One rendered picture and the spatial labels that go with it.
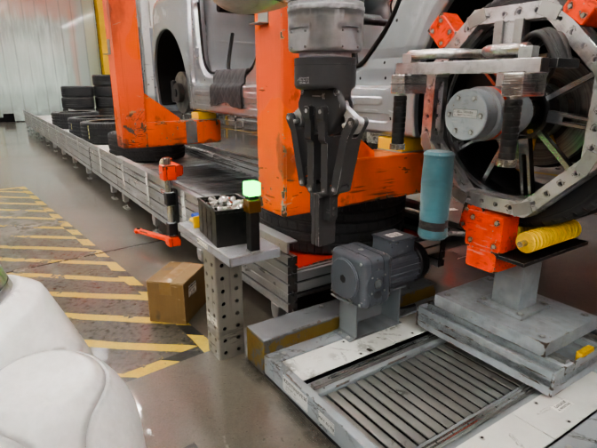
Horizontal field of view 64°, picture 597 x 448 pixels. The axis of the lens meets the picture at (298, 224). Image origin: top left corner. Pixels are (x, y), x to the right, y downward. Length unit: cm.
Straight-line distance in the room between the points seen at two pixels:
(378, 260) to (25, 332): 111
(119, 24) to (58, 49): 1070
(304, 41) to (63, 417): 44
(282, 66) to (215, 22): 215
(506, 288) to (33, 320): 139
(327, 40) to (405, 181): 130
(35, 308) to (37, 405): 19
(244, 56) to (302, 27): 306
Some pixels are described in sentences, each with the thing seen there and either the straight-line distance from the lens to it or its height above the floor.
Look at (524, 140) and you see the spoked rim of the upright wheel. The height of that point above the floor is 77.
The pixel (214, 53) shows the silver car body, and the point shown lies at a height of 112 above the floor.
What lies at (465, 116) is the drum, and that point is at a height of 85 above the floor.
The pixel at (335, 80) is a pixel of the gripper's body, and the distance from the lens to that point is 57.
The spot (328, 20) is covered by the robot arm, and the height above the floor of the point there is 100.
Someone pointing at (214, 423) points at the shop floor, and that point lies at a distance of 148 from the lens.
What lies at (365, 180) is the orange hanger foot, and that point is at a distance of 168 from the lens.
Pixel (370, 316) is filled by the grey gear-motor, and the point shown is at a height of 9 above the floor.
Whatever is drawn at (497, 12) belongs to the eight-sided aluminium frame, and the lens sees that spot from 146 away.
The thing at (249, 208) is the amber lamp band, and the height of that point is 59.
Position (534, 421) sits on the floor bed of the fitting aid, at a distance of 148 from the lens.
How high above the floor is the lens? 93
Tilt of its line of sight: 17 degrees down
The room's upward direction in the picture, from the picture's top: straight up
